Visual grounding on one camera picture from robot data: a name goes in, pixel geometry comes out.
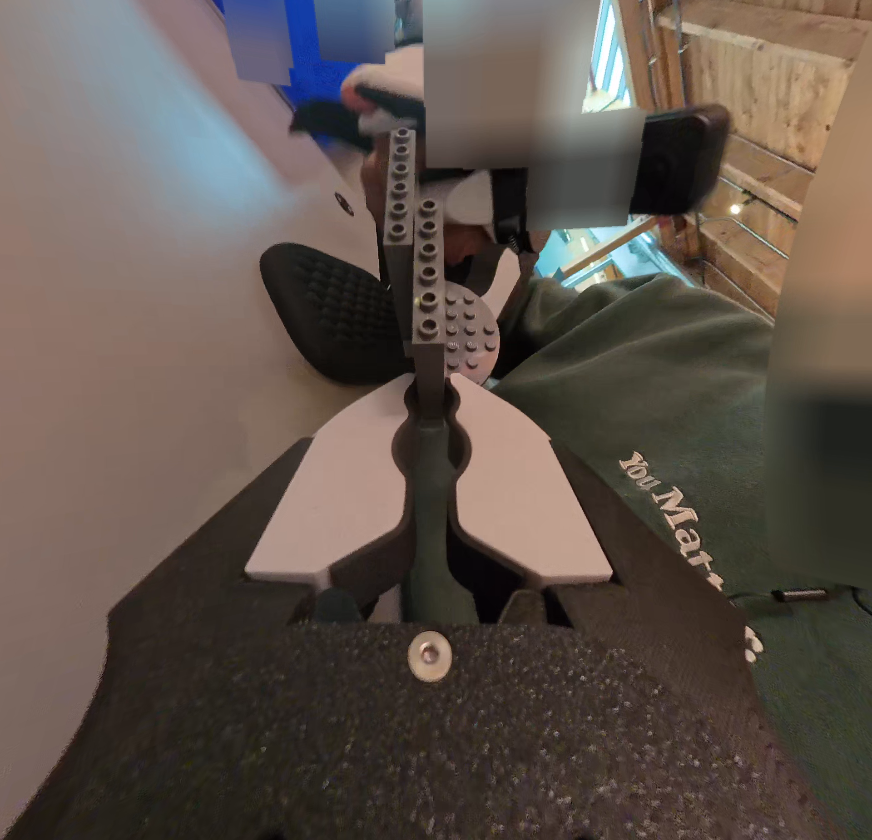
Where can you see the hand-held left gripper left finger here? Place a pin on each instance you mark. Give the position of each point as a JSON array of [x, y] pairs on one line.
[[327, 506]]

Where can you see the round grey studded plate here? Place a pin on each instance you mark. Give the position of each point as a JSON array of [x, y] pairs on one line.
[[470, 336]]

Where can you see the green sweatshirt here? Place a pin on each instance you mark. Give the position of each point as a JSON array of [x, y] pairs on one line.
[[647, 377]]

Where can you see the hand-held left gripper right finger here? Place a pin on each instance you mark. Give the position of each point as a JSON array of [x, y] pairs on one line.
[[531, 506]]

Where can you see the small black toy pieces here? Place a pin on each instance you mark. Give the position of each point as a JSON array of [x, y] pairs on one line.
[[344, 203]]

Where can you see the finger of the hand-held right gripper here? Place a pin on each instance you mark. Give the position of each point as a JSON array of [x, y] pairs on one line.
[[511, 275]]

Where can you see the blue plastic tote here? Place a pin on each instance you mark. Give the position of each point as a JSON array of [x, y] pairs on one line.
[[300, 36]]

